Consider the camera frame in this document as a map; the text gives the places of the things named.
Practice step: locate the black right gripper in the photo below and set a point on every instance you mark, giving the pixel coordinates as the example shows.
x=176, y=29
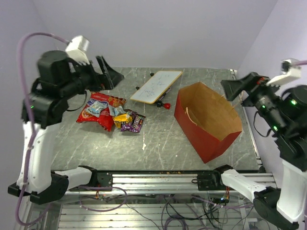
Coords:
x=232, y=87

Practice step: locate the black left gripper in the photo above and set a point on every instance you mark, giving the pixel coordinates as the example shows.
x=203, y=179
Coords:
x=100, y=82

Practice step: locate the red cookie snack bag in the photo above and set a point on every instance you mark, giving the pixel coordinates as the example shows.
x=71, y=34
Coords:
x=105, y=120

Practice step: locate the red brown paper bag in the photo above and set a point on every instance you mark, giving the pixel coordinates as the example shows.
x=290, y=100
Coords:
x=208, y=120

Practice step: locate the yellow m&m's candy packet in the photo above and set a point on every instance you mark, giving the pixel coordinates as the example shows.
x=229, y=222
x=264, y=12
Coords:
x=126, y=118

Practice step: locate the brown m&m's candy packet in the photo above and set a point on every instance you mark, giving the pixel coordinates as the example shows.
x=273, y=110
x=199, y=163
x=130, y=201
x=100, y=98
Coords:
x=137, y=123

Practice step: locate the purple candy packet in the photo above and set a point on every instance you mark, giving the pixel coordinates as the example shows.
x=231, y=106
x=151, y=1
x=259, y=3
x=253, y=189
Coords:
x=128, y=126

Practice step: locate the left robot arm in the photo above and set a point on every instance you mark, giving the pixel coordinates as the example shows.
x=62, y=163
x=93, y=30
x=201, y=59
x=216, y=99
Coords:
x=60, y=79

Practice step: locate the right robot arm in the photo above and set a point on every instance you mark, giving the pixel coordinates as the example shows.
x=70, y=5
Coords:
x=286, y=116

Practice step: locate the small whiteboard with yellow frame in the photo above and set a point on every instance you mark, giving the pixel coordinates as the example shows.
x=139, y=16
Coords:
x=155, y=86

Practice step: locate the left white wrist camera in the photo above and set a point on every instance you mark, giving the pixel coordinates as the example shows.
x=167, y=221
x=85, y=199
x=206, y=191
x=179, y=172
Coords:
x=77, y=48

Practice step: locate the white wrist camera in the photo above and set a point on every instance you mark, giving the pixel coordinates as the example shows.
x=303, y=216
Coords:
x=77, y=48
x=290, y=71

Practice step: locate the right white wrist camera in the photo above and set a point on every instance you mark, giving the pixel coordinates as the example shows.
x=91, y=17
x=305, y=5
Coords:
x=290, y=71

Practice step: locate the aluminium mounting rail frame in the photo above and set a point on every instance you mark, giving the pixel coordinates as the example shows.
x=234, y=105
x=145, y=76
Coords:
x=149, y=200

